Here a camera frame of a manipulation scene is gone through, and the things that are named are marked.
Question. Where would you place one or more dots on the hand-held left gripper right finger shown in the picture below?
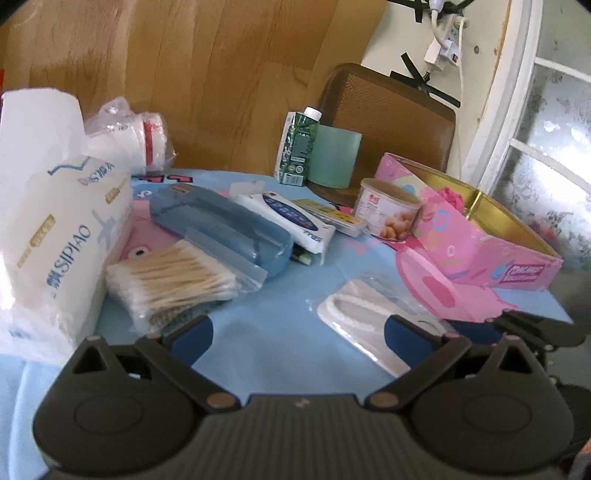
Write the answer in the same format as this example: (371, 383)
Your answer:
(404, 339)

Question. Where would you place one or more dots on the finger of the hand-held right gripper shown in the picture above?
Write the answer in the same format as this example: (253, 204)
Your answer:
(549, 332)

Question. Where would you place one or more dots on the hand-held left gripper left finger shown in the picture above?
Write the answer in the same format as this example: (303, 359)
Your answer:
(191, 334)

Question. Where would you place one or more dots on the pink tin box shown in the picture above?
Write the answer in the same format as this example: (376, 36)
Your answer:
(461, 249)

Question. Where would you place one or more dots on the blue plastic pouch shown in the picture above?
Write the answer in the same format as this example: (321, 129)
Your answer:
(217, 221)

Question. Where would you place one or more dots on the yellow pack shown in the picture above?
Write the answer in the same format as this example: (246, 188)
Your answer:
(332, 217)

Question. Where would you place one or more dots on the white blue printed packet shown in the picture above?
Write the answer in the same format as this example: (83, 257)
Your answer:
(286, 217)

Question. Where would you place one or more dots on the bag of cotton swabs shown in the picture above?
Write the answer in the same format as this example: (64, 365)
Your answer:
(175, 277)

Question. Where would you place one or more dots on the white nut can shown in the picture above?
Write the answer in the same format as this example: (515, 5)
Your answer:
(388, 217)

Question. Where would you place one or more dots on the small green black packet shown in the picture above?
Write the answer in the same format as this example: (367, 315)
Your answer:
(302, 256)

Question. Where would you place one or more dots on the large white tissue pack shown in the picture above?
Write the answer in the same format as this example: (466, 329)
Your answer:
(55, 221)

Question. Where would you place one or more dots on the teal plastic cup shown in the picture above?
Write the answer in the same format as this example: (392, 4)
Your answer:
(332, 157)

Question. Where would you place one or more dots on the bagged white paper cups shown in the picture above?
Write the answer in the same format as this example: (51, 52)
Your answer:
(134, 138)

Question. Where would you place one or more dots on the green drink carton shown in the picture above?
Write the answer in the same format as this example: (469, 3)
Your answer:
(295, 147)

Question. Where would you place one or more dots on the black tape cross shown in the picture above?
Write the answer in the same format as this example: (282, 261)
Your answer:
(427, 85)

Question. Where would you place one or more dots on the wooden board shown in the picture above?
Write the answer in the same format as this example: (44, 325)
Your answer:
(207, 69)

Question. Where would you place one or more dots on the white power adapter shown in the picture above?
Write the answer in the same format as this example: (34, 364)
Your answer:
(443, 53)

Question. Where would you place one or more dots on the white power strip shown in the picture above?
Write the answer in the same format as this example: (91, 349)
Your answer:
(450, 18)

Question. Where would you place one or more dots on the black tape strip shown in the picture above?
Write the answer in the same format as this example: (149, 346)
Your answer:
(417, 9)

